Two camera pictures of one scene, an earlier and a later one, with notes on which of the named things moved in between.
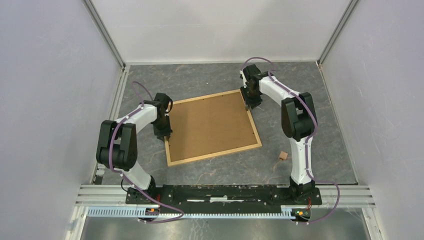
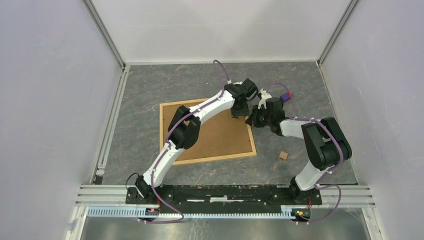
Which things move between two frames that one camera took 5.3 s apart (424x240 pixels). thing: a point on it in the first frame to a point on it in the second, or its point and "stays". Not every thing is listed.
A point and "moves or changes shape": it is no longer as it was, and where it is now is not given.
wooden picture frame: (209, 126) moves or changes shape
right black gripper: (249, 102) to (252, 119)
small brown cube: (283, 155) stays
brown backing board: (209, 126) stays
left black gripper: (166, 132) to (245, 112)
